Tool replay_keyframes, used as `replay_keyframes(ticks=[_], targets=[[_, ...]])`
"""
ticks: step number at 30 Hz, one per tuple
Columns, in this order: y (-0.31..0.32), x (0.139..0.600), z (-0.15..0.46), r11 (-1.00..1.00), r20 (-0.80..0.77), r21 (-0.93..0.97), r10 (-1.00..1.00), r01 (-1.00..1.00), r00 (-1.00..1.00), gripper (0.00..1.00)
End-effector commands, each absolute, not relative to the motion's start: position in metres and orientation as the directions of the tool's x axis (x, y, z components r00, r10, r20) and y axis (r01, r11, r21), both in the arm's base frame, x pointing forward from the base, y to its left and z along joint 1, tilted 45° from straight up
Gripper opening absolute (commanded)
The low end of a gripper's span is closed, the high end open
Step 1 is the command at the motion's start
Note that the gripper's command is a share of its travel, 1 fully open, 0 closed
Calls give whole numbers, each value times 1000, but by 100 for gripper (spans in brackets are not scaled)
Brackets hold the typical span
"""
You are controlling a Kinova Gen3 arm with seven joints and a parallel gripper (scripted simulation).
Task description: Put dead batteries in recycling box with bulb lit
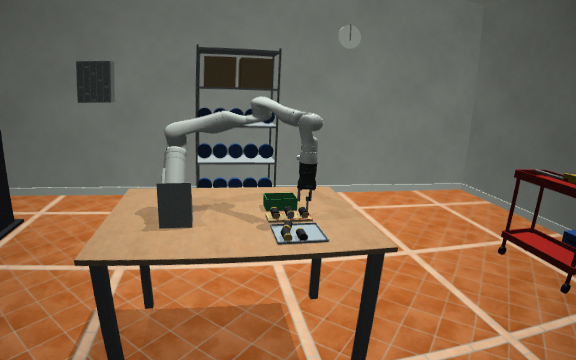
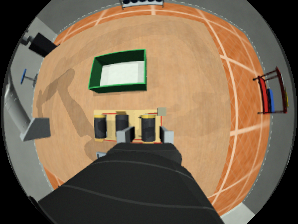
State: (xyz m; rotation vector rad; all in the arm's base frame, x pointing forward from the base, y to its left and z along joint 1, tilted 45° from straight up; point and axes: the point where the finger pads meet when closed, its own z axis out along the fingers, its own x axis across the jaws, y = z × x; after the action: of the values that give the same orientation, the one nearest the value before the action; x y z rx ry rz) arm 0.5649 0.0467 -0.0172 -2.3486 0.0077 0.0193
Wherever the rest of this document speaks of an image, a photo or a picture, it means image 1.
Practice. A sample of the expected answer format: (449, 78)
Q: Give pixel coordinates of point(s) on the green open box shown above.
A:
(280, 200)

